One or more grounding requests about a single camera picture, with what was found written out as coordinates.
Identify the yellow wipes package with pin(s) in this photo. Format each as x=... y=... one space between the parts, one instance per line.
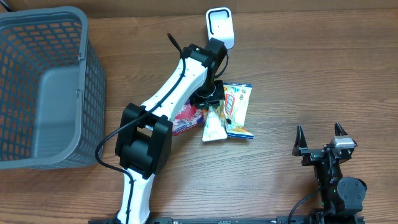
x=236 y=101

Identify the white barcode scanner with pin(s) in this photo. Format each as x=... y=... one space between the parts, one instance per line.
x=219 y=23

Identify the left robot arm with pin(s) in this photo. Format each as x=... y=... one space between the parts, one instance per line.
x=145 y=134

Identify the dark grey plastic basket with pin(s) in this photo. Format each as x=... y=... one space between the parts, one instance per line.
x=53 y=90

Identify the purple red pad package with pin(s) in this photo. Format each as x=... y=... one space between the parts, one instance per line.
x=188 y=117

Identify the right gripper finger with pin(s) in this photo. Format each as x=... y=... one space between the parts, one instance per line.
x=339 y=131
x=300 y=142

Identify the white bottle gold cap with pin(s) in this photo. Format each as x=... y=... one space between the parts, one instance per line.
x=214 y=128

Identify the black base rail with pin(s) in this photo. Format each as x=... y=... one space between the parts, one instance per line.
x=277 y=220

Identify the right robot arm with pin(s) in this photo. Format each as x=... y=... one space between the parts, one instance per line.
x=341 y=197

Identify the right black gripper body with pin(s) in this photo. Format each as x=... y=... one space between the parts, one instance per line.
x=312 y=155

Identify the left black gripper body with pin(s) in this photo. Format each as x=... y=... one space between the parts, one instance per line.
x=209 y=94

